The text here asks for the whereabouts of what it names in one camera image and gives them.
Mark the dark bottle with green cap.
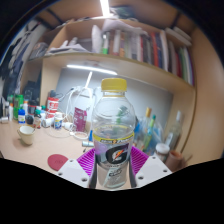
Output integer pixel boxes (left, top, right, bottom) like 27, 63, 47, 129
33, 109, 43, 129

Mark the red and white can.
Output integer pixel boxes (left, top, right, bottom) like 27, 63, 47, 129
46, 96, 60, 119

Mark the flat round red coaster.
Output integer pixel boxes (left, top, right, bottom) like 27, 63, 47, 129
47, 153, 69, 172

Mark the green plastic container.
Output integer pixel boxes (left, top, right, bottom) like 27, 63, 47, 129
13, 94, 25, 121

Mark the clear bottle with yellow neck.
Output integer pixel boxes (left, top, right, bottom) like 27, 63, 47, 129
138, 106, 153, 148

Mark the magenta pouch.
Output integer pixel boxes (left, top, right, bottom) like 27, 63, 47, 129
73, 107, 88, 133

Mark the black appliance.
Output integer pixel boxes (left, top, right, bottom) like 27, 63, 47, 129
21, 79, 43, 104

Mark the white ceiling light tube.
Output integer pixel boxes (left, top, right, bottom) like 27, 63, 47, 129
99, 0, 111, 18

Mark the white bottle with blue label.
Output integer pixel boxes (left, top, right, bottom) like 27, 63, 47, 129
17, 108, 27, 125

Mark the light blue hairbrush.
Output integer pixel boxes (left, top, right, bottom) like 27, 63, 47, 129
81, 139, 95, 148

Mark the white under-shelf light bar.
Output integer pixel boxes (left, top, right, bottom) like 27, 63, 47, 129
65, 64, 118, 76

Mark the brown mug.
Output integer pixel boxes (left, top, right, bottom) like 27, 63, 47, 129
164, 150, 184, 173

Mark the clear yellow-capped drink bottle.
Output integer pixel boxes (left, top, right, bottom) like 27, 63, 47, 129
91, 77, 137, 190

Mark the tall clear glass bottle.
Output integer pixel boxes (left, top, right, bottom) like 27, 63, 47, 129
164, 110, 184, 151

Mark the wooden shelf unit with books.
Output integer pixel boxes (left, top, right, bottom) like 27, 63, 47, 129
18, 13, 198, 158

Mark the white power strip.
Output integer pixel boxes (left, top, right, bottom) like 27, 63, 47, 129
71, 85, 98, 98

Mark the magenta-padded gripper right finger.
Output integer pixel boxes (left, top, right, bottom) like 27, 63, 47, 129
128, 145, 173, 189

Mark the brown jar with white lid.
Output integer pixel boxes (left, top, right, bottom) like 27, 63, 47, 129
154, 143, 171, 163

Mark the cream ceramic cup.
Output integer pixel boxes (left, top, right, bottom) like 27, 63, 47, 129
17, 125, 36, 146

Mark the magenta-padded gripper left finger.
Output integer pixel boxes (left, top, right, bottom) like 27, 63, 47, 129
57, 147, 98, 189

